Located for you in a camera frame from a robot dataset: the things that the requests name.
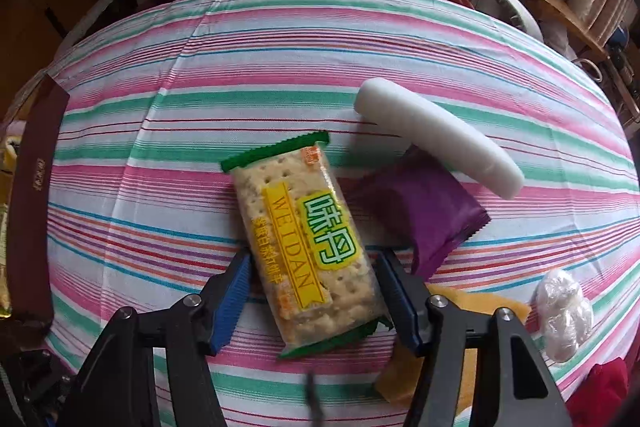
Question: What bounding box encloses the striped cloth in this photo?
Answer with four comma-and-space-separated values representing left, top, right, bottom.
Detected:
30, 0, 640, 427

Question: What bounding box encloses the wooden desk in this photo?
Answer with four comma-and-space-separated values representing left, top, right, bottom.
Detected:
470, 0, 612, 64

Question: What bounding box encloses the yellow sponge block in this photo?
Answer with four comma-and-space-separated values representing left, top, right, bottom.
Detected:
374, 284, 532, 408

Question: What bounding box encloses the white foam bar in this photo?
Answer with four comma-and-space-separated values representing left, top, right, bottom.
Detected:
354, 78, 525, 200

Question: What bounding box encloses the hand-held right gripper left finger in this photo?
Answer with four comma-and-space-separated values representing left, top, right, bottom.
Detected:
65, 249, 253, 427

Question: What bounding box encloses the green cracker packet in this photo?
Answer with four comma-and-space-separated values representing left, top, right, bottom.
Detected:
220, 130, 394, 361

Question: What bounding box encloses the maroon gift box gold inside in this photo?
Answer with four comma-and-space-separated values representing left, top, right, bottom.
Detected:
0, 74, 71, 333

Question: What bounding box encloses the clear plastic ball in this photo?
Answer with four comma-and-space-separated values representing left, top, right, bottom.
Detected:
535, 268, 595, 364

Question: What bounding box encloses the blue round object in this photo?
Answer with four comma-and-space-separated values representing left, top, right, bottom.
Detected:
607, 27, 629, 54

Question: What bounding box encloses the red cloth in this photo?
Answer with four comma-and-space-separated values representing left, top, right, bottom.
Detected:
564, 357, 632, 427

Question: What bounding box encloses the purple snack packet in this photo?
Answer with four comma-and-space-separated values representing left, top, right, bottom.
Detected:
349, 146, 492, 278

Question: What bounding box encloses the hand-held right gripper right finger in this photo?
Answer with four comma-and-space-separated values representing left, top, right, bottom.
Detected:
375, 249, 573, 427

